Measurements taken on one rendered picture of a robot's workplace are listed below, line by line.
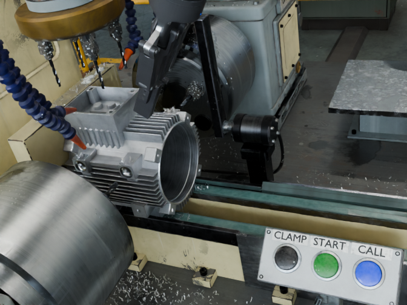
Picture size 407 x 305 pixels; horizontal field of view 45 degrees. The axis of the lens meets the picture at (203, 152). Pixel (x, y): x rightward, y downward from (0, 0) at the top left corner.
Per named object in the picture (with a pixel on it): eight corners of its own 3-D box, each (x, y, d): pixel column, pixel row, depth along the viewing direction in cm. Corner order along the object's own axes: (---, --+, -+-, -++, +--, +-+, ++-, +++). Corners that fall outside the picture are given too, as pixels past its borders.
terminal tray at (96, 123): (70, 144, 95) (57, 112, 91) (100, 115, 102) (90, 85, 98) (122, 150, 90) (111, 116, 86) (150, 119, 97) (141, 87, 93)
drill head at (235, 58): (128, 155, 118) (97, 59, 104) (197, 76, 147) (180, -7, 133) (225, 167, 107) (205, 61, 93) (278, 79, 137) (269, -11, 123)
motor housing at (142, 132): (82, 218, 100) (50, 140, 90) (129, 163, 114) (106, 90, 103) (168, 234, 92) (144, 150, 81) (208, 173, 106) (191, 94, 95)
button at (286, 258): (275, 268, 64) (272, 267, 63) (279, 245, 65) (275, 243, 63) (298, 272, 63) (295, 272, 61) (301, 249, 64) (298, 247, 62)
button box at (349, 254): (266, 281, 68) (254, 280, 64) (274, 230, 70) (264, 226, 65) (398, 310, 61) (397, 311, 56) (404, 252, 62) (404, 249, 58)
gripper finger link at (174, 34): (181, 28, 69) (177, 32, 67) (161, 89, 76) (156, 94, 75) (157, 15, 69) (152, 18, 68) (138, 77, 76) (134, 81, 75)
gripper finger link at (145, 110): (160, 85, 76) (158, 87, 76) (150, 117, 81) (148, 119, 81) (144, 75, 77) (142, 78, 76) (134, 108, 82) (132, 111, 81)
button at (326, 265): (314, 275, 62) (311, 275, 61) (317, 252, 63) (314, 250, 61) (338, 280, 61) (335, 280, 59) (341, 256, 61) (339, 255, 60)
